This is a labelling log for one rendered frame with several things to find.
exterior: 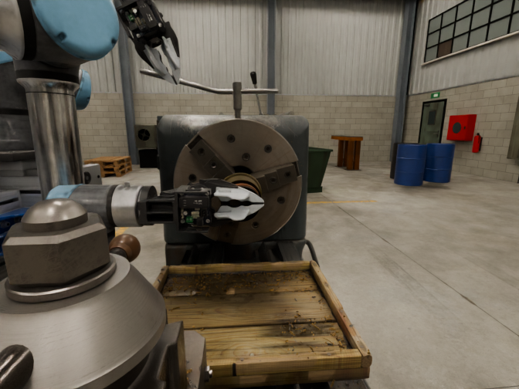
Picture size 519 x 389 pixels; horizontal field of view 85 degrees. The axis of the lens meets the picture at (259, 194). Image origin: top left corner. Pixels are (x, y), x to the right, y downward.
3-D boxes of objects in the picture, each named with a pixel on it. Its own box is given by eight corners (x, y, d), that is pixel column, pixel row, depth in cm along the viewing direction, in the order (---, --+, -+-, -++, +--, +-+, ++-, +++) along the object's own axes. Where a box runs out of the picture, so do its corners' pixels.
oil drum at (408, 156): (388, 181, 675) (391, 143, 655) (412, 180, 681) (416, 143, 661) (402, 186, 617) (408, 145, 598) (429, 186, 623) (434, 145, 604)
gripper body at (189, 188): (212, 235, 48) (137, 235, 47) (215, 219, 56) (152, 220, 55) (211, 189, 46) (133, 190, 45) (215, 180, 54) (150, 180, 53)
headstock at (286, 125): (187, 199, 145) (183, 120, 137) (279, 197, 149) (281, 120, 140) (155, 245, 88) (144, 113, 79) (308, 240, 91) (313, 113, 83)
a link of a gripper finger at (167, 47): (172, 81, 58) (149, 35, 56) (178, 85, 64) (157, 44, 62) (186, 74, 58) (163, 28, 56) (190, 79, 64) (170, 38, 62)
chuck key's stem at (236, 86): (242, 131, 72) (242, 82, 70) (242, 131, 70) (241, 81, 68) (234, 131, 72) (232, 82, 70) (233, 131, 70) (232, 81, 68)
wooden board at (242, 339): (164, 281, 67) (162, 265, 66) (314, 275, 70) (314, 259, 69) (108, 397, 38) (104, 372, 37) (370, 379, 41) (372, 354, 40)
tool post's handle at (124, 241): (117, 256, 20) (113, 229, 20) (145, 255, 20) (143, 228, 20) (84, 290, 16) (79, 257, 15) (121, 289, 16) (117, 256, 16)
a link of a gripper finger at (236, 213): (266, 226, 50) (212, 227, 49) (262, 217, 56) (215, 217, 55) (266, 209, 49) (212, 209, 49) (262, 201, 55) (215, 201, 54)
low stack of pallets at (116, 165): (103, 170, 845) (100, 156, 835) (133, 170, 857) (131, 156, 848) (84, 177, 724) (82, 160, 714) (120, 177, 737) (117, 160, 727)
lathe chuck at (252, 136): (183, 234, 81) (176, 119, 74) (293, 231, 83) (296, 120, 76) (177, 246, 72) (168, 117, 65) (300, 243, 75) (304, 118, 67)
